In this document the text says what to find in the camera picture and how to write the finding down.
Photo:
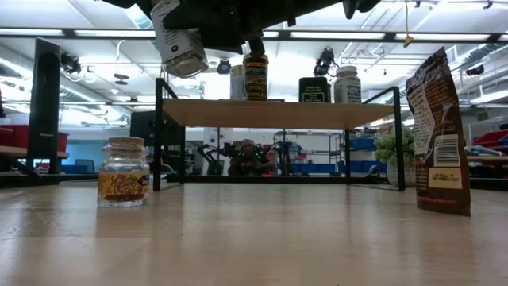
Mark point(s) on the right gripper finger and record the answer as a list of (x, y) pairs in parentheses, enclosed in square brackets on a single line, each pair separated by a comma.
[(119, 3), (186, 20)]

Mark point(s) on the white-lidded glass spice jar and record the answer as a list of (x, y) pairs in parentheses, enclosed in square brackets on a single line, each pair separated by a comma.
[(178, 51)]

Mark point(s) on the chili onion shaker yellow lid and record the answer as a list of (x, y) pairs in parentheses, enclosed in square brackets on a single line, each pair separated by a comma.
[(256, 79)]

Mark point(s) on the green black pepper tin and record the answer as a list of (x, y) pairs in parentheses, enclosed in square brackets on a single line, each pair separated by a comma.
[(313, 91)]

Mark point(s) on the bagel seasoning jar white lid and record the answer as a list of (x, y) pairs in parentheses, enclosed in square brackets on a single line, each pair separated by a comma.
[(347, 89)]

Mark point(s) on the brown taco seasoning pouch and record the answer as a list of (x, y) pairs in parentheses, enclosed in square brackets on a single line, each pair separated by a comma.
[(440, 119)]

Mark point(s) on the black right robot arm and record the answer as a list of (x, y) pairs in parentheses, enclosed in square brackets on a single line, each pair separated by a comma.
[(359, 6)]

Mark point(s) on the wooden shelf black metal legs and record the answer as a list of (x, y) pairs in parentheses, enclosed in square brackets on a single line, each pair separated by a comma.
[(278, 113)]

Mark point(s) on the black overhead beam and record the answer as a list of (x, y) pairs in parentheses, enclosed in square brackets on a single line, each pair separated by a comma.
[(283, 35)]

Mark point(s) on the black monitor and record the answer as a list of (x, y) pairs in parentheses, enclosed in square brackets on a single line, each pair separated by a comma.
[(141, 127)]

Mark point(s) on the person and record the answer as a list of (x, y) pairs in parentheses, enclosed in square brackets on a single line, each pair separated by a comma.
[(250, 159)]

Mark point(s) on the blue storage bin row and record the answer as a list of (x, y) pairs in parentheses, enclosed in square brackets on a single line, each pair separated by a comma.
[(317, 167)]

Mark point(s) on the yellow hanging tag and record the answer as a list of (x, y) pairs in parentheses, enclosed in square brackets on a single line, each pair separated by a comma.
[(408, 40)]

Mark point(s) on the red storage bin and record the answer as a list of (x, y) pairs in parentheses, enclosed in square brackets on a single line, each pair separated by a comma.
[(12, 137)]

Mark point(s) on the small cork-lidded glass jar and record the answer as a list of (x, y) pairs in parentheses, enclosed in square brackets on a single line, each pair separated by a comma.
[(123, 186)]

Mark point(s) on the green potted plant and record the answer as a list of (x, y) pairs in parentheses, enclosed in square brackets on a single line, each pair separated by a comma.
[(387, 149)]

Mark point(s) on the red and blue bin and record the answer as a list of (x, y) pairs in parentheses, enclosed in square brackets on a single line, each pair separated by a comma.
[(492, 139)]

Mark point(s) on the black dome camera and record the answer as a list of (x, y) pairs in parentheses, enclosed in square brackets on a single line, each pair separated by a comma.
[(224, 66)]

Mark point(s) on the black vertical post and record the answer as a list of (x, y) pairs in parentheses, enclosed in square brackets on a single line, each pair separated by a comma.
[(43, 107)]

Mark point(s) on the black aluminium table frame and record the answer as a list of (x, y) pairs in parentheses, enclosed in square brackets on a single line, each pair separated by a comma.
[(278, 179)]

